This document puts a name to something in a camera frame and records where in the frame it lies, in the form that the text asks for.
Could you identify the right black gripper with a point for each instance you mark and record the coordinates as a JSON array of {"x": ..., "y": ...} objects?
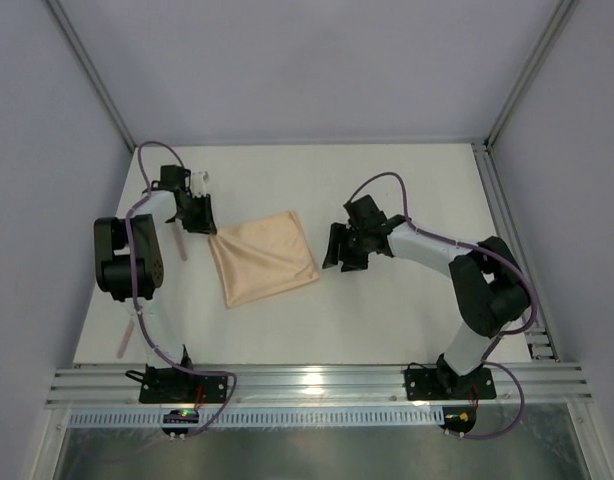
[{"x": 352, "y": 244}]

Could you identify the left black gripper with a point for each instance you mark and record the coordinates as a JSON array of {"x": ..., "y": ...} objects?
[{"x": 193, "y": 211}]

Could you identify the orange cloth napkin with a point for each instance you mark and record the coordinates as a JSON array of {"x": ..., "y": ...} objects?
[{"x": 262, "y": 258}]

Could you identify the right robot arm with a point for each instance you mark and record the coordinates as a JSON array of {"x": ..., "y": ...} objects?
[{"x": 488, "y": 286}]

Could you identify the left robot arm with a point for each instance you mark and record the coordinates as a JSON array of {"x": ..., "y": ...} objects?
[{"x": 129, "y": 265}]

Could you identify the left black controller board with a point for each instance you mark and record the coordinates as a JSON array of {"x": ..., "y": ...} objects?
[{"x": 178, "y": 423}]

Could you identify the black controller board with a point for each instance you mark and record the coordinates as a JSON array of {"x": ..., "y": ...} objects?
[
  {"x": 458, "y": 421},
  {"x": 178, "y": 423}
]

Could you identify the right black controller board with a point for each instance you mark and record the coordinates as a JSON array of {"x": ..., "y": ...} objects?
[{"x": 458, "y": 421}]

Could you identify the silver fork pink handle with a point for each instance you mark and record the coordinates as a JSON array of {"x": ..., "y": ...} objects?
[{"x": 179, "y": 242}]

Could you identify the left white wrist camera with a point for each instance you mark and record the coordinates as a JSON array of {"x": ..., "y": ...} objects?
[{"x": 199, "y": 183}]

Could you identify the front aluminium rail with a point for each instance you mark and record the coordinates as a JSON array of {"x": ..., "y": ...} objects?
[{"x": 320, "y": 385}]

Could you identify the aluminium rail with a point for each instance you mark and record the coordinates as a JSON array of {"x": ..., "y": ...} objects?
[
  {"x": 541, "y": 345},
  {"x": 320, "y": 385}
]

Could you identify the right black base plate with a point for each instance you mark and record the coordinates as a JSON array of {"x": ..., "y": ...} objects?
[{"x": 430, "y": 383}]

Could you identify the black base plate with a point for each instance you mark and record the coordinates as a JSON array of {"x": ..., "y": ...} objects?
[
  {"x": 430, "y": 383},
  {"x": 169, "y": 386}
]

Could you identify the white slotted cable duct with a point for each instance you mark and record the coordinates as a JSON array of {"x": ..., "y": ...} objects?
[{"x": 259, "y": 417}]

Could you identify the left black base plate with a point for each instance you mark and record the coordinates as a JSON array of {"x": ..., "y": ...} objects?
[{"x": 169, "y": 386}]

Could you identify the right side aluminium rail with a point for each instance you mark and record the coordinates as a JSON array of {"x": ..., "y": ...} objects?
[{"x": 541, "y": 345}]

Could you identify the left frame post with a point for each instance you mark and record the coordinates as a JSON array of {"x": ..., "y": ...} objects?
[{"x": 78, "y": 49}]

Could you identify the frame post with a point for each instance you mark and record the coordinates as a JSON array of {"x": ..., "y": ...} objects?
[
  {"x": 556, "y": 23},
  {"x": 78, "y": 49}
]

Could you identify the right frame post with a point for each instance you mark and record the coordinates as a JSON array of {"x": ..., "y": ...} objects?
[{"x": 556, "y": 23}]

